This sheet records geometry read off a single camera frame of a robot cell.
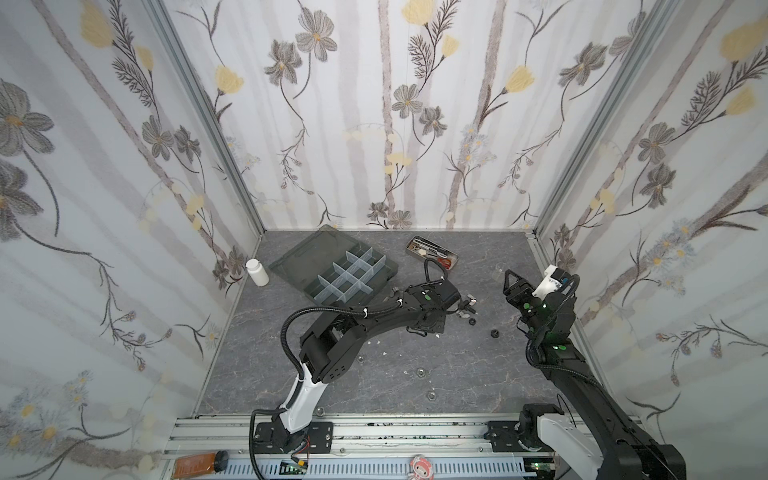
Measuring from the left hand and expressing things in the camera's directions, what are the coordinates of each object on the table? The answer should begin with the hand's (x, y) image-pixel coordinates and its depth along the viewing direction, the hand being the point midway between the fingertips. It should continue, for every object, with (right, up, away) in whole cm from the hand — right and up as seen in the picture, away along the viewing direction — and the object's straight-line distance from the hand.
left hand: (431, 319), depth 91 cm
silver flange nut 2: (-1, -19, -10) cm, 22 cm away
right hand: (+19, +16, -12) cm, 28 cm away
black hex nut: (+20, -5, +2) cm, 21 cm away
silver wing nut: (+15, +5, +8) cm, 18 cm away
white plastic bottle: (-57, +14, +8) cm, 60 cm away
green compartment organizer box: (-33, +16, +14) cm, 39 cm away
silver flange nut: (-4, -14, -7) cm, 16 cm away
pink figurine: (-6, -30, -23) cm, 38 cm away
